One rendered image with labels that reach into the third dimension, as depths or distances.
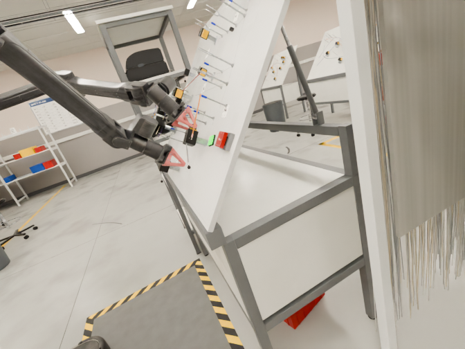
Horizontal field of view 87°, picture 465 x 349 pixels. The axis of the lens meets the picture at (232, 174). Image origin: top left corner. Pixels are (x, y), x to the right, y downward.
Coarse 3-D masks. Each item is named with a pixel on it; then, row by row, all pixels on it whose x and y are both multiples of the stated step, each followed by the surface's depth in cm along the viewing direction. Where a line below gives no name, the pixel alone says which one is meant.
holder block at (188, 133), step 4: (188, 132) 91; (196, 132) 93; (184, 136) 95; (188, 136) 91; (196, 136) 93; (184, 140) 93; (188, 140) 91; (192, 140) 92; (196, 140) 93; (184, 144) 95; (188, 144) 93; (192, 144) 92
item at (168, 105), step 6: (168, 96) 89; (162, 102) 88; (168, 102) 88; (174, 102) 89; (162, 108) 89; (168, 108) 88; (174, 108) 89; (168, 114) 90; (174, 114) 87; (168, 120) 95
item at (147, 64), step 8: (152, 48) 174; (136, 56) 170; (144, 56) 172; (152, 56) 174; (160, 56) 177; (128, 64) 169; (136, 64) 171; (144, 64) 174; (152, 64) 176; (160, 64) 177; (128, 72) 170; (136, 72) 172; (144, 72) 174; (152, 72) 176; (160, 72) 178; (168, 72) 181; (128, 80) 173; (136, 80) 174
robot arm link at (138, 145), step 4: (136, 136) 82; (140, 136) 83; (132, 140) 82; (136, 140) 82; (140, 140) 83; (144, 140) 84; (132, 144) 82; (136, 144) 82; (140, 144) 83; (144, 144) 83; (132, 148) 84; (136, 148) 83; (140, 148) 83; (144, 148) 85; (140, 152) 85
